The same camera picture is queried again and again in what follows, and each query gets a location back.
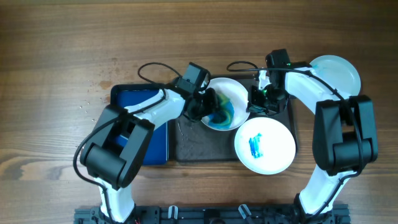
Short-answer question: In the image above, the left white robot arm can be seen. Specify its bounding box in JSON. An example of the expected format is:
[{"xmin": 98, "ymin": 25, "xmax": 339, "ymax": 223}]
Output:
[{"xmin": 73, "ymin": 88, "xmax": 220, "ymax": 223}]

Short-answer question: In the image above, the white plate blue stain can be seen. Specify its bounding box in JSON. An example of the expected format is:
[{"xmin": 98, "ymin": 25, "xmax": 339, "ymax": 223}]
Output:
[{"xmin": 310, "ymin": 55, "xmax": 361, "ymax": 95}]

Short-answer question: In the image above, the green sponge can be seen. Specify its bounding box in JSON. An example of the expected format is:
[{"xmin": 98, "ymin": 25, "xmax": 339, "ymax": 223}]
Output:
[{"xmin": 212, "ymin": 93, "xmax": 234, "ymax": 126}]

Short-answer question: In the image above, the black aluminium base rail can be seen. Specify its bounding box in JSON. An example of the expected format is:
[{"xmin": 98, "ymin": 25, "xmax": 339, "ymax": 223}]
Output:
[{"xmin": 73, "ymin": 204, "xmax": 351, "ymax": 224}]

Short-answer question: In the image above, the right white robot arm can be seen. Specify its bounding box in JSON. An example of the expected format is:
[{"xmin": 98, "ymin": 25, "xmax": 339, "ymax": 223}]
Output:
[{"xmin": 249, "ymin": 55, "xmax": 378, "ymax": 223}]

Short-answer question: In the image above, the blue water tray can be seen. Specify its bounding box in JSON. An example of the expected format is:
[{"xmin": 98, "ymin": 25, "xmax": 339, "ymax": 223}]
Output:
[{"xmin": 110, "ymin": 84, "xmax": 169, "ymax": 166}]

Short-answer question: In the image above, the dark brown serving tray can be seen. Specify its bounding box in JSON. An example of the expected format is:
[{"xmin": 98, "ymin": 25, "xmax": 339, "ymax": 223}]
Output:
[{"xmin": 168, "ymin": 74, "xmax": 298, "ymax": 163}]

